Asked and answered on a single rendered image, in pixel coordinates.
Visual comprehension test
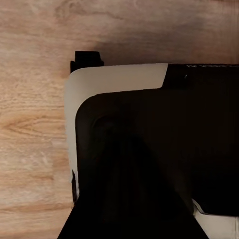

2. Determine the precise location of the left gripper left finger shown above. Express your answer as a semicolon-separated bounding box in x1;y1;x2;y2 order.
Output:
58;132;133;239

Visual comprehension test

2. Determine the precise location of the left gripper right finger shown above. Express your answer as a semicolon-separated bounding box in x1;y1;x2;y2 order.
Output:
125;132;209;239

